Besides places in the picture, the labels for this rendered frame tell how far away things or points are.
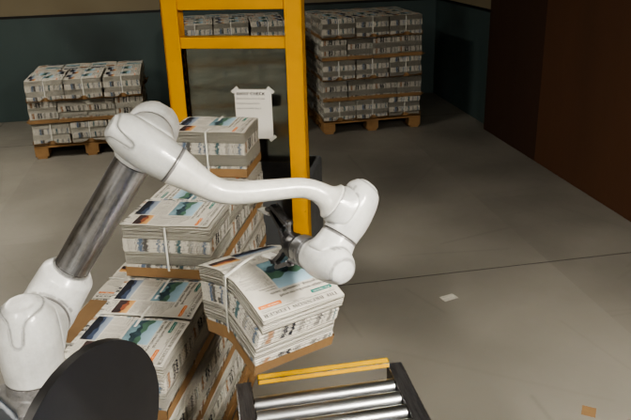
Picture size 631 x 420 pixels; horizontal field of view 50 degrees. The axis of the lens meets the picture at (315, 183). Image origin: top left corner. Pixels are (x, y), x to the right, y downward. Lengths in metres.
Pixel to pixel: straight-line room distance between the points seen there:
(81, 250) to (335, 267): 0.71
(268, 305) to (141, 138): 0.62
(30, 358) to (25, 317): 0.11
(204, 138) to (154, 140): 1.58
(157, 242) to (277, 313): 0.99
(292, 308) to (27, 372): 0.71
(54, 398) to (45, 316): 1.34
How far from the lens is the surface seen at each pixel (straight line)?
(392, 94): 7.87
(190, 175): 1.69
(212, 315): 2.24
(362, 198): 1.80
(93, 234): 1.96
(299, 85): 3.61
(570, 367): 3.88
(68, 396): 0.58
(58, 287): 2.03
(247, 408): 2.18
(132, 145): 1.68
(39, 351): 1.92
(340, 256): 1.75
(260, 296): 2.00
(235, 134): 3.19
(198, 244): 2.77
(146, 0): 9.08
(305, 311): 2.01
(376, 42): 7.71
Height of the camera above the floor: 2.14
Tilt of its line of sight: 20 degrees down
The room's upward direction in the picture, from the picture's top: 2 degrees counter-clockwise
